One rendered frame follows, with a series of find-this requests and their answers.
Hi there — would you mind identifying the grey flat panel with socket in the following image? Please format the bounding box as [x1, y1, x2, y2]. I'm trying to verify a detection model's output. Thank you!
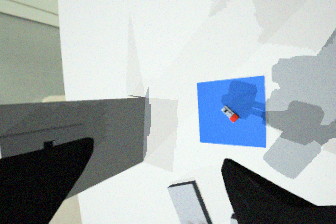
[0, 96, 145, 200]

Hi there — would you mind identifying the blue square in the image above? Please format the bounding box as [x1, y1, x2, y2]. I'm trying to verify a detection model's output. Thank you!
[197, 76, 266, 148]

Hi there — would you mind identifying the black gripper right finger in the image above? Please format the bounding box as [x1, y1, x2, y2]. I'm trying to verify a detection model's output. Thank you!
[221, 158, 336, 224]

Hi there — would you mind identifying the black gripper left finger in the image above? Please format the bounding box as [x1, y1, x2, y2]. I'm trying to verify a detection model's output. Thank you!
[0, 137, 94, 224]

